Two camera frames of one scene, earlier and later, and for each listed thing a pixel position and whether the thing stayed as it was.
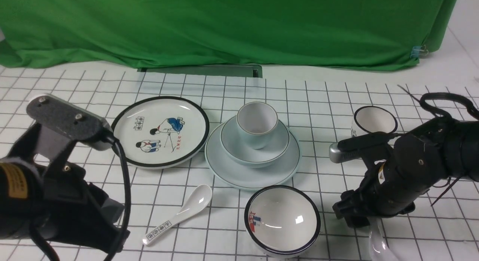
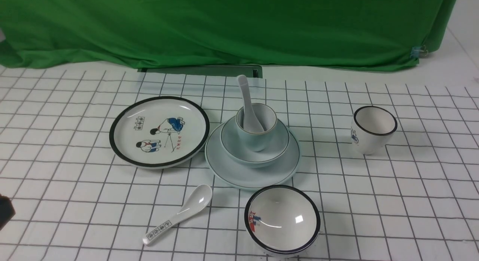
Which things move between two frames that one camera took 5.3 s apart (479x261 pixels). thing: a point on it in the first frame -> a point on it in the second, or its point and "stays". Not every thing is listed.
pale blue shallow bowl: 232,144 stays
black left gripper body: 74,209 -> 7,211
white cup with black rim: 371,119 stays
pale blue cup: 256,121 stays
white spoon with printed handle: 196,202 stays
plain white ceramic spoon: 380,250 -> 251,124
